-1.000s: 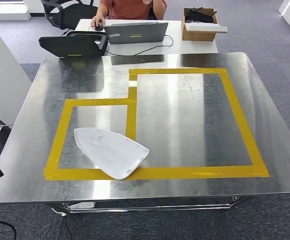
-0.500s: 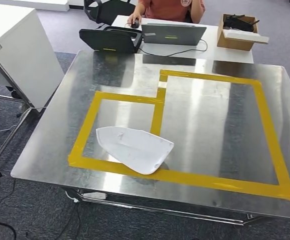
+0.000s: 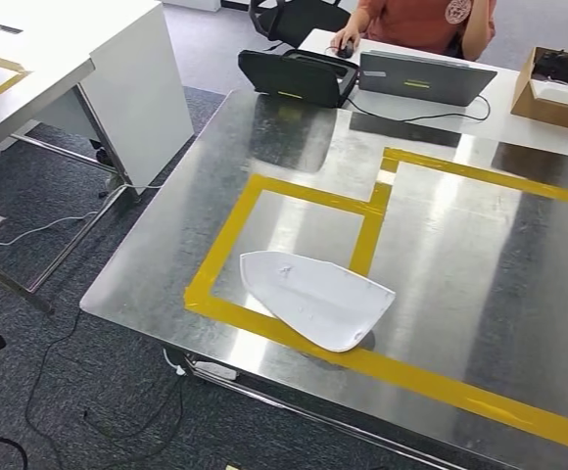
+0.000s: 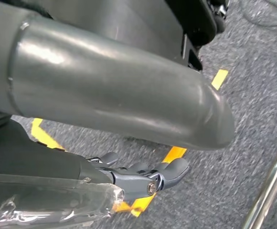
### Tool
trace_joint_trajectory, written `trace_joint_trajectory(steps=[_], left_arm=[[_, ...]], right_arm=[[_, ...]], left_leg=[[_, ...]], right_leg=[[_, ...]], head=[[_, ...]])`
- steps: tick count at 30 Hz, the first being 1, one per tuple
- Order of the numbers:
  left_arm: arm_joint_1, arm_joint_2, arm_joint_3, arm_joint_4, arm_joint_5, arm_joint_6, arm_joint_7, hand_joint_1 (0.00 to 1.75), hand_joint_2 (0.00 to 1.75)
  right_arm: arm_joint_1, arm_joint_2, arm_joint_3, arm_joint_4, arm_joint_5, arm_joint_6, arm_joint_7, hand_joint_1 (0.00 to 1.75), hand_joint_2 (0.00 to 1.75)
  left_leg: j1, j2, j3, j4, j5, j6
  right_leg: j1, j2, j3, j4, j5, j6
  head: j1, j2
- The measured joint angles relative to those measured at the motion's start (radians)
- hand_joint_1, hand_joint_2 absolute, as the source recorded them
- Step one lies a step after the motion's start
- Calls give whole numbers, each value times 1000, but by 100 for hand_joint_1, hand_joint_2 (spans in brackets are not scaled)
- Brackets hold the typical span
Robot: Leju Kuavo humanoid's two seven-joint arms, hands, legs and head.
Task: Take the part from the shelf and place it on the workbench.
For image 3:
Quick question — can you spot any white curved plastic panel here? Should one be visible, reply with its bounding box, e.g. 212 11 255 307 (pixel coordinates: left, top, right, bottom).
239 251 396 354

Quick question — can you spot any yellow workbench marking tape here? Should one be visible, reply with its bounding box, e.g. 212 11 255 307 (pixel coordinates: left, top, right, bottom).
184 147 568 458

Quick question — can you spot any steel workbench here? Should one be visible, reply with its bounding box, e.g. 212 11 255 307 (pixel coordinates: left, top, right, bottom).
79 87 568 470

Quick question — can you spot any black laptop case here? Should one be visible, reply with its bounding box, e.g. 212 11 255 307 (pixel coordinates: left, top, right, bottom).
236 48 359 111

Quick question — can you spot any white power strip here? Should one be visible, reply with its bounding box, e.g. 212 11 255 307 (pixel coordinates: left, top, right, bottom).
193 359 239 383

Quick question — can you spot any person's right hand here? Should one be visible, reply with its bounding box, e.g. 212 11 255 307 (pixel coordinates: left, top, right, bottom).
330 24 363 55

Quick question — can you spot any black office chair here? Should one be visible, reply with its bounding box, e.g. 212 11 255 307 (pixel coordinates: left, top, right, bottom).
248 0 353 50

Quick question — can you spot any table with white side panel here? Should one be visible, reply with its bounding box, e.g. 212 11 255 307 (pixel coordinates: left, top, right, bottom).
0 0 196 316

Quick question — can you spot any grey laptop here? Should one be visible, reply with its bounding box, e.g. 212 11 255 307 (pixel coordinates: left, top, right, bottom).
358 49 499 109

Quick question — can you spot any person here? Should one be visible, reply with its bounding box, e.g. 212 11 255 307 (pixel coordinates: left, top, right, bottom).
330 0 499 63

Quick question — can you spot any white desk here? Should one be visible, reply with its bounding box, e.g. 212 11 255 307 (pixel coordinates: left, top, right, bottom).
298 27 568 162

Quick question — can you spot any cardboard box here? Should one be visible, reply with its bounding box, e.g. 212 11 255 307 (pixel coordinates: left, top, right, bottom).
510 46 568 133

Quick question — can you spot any yellow table marking tape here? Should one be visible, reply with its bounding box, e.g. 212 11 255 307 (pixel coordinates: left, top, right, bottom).
0 48 31 117

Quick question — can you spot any black laptop cable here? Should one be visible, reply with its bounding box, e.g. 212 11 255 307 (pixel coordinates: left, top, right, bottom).
343 92 492 124

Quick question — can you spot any white plug with cable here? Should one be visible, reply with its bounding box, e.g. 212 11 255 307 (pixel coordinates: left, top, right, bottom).
161 348 188 379

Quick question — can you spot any white floor cable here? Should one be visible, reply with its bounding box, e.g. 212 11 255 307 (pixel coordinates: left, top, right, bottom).
0 183 163 251

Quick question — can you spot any black floor cable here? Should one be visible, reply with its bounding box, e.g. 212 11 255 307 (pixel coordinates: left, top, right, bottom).
23 309 186 470

